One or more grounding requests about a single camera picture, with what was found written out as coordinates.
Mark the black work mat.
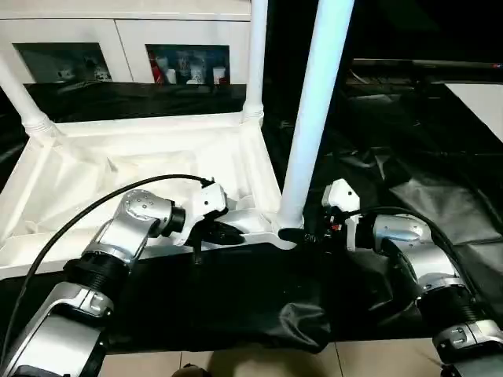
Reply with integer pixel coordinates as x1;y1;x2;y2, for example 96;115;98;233
0;80;503;357

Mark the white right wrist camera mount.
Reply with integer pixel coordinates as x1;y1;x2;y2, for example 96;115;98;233
321;178;362;252

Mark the black left wrist camera cable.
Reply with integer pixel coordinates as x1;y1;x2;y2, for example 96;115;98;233
0;174;215;354

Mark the white glass door cabinet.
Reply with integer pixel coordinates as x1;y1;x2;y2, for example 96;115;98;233
0;0;252;86

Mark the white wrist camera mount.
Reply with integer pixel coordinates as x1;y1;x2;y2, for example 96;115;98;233
321;178;362;252
174;182;229;247

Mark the long black rod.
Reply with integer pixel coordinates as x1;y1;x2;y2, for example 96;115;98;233
351;58;503;72

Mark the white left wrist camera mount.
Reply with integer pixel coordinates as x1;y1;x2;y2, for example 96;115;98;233
174;182;229;247

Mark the white plastic table leg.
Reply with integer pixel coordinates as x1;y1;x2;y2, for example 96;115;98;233
0;58;58;137
241;0;269;125
277;0;357;232

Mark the flat white board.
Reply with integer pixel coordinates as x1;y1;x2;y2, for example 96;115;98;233
443;82;503;138

